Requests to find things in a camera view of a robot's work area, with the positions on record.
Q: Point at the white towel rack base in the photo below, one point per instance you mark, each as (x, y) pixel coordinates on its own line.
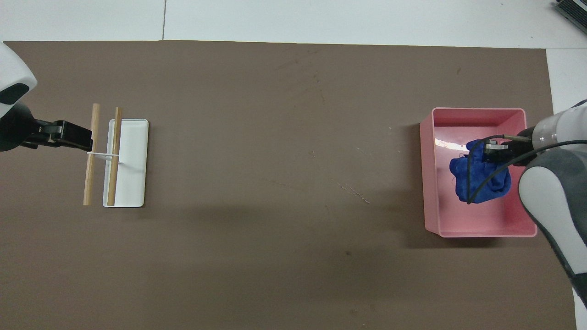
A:
(133, 174)

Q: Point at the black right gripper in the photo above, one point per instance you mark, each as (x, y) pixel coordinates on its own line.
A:
(520, 145)

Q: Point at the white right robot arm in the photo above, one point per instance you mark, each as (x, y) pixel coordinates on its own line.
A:
(545, 192)

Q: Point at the brown table mat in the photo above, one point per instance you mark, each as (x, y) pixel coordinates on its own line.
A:
(275, 229)

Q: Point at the blue towel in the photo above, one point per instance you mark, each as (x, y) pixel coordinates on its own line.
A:
(488, 188)

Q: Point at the pink plastic bin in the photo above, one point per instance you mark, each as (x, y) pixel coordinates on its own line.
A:
(440, 215)

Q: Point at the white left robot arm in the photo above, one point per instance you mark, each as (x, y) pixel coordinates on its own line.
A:
(13, 68)

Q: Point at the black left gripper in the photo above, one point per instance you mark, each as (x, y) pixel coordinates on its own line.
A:
(18, 128)

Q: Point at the black ribbed device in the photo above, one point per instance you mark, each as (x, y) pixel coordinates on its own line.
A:
(573, 8)

